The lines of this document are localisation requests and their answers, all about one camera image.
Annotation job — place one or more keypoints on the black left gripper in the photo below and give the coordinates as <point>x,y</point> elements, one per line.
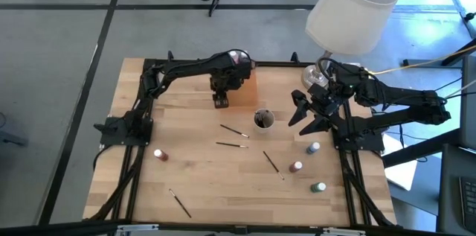
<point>227,79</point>

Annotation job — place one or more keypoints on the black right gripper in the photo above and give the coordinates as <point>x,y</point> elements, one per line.
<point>325,98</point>

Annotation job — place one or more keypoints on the large pink paint bottle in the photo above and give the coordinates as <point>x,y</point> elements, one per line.
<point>233,56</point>

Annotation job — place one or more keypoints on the small blue paint bottle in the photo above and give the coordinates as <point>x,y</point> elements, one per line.
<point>313,148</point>

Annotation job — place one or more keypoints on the beige plastic cup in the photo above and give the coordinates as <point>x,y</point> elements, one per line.
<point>264,130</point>

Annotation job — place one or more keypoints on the small magenta paint bottle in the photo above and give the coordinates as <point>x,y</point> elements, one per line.
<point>295,167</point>

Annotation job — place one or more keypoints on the thin black paintbrush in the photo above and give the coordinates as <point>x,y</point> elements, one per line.
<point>234,131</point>
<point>273,165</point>
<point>180,203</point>
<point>230,144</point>

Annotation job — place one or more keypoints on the small green paint bottle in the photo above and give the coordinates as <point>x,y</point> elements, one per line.
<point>318,187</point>

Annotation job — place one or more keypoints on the small brown paint bottle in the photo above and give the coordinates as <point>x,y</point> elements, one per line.
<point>161,155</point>

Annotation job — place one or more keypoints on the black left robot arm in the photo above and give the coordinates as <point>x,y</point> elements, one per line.
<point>186,67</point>

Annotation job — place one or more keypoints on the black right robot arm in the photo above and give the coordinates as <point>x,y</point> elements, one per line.
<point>401,96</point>

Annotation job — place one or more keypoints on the white board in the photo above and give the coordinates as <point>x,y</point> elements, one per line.
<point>399,171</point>

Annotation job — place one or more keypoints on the silver table lamp white shade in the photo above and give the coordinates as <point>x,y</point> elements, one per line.
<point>353,16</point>

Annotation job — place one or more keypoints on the black keyboard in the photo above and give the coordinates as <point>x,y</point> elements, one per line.
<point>469,202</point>

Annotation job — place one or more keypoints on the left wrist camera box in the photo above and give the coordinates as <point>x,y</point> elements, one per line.
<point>220,101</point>

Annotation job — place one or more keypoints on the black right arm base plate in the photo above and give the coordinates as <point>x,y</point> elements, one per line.
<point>372,143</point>

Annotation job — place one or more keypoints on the silver metal bracket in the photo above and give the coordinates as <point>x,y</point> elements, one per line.
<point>344,231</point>
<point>137,227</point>

